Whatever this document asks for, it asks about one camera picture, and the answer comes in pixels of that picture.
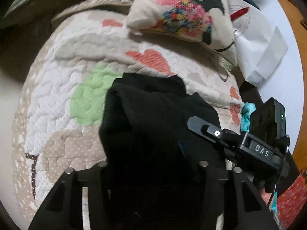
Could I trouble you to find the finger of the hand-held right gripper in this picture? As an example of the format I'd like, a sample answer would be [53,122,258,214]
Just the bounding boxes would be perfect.
[187,116,243,147]
[178,140,241,161]

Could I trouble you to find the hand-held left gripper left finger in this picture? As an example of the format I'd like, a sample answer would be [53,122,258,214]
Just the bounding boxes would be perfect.
[28,160,113,230]

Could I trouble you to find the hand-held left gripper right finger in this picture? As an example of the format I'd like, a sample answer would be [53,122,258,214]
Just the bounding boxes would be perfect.
[198,160,280,230]

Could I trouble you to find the black pants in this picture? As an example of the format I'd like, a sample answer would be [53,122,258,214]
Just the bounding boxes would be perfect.
[99,73,228,230]

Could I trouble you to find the person's right hand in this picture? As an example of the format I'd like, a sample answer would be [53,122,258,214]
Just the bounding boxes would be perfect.
[260,187,277,207]

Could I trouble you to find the teal star fleece blanket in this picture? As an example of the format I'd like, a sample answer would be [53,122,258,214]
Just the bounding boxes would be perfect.
[241,102,257,133]

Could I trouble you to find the red printed cloth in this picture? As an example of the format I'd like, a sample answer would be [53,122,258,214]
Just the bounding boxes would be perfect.
[271,174,307,230]

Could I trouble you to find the quilted patchwork bedspread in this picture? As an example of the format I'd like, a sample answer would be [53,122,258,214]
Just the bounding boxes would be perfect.
[11,0,245,230]

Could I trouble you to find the floral printed cushion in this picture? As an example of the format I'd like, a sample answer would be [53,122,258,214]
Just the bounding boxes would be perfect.
[126,0,238,66]

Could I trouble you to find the cream padded mat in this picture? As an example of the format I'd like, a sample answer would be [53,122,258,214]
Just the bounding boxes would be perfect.
[3,0,101,25]

